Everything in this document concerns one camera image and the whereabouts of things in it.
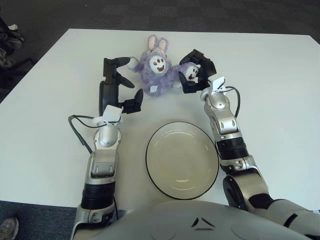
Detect dark bag in background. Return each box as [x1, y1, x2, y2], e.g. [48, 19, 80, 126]
[0, 17, 35, 81]

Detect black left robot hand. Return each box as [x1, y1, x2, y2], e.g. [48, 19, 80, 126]
[98, 56, 145, 117]

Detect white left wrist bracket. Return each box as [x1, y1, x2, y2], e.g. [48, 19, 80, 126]
[93, 104, 124, 127]

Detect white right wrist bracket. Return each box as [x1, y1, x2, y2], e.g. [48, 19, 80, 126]
[206, 76, 227, 96]

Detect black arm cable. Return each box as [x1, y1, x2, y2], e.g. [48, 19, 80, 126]
[67, 114, 106, 155]
[223, 86, 241, 118]

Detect grey sneaker shoe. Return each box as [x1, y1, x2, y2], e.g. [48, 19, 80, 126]
[0, 216, 20, 238]

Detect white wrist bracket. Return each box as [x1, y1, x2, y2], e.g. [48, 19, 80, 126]
[206, 76, 227, 96]
[93, 104, 124, 127]

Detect white plate with black rim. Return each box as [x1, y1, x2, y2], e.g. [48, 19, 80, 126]
[145, 121, 220, 200]

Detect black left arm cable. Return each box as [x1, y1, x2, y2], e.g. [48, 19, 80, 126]
[67, 114, 106, 155]

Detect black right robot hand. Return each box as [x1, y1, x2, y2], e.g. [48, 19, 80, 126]
[178, 49, 217, 95]

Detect purple plush rabbit doll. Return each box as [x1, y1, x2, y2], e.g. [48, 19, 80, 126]
[126, 35, 201, 97]

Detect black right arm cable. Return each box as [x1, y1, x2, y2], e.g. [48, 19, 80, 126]
[223, 86, 241, 118]

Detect grey robot torso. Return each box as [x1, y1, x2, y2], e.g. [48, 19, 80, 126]
[94, 199, 316, 240]

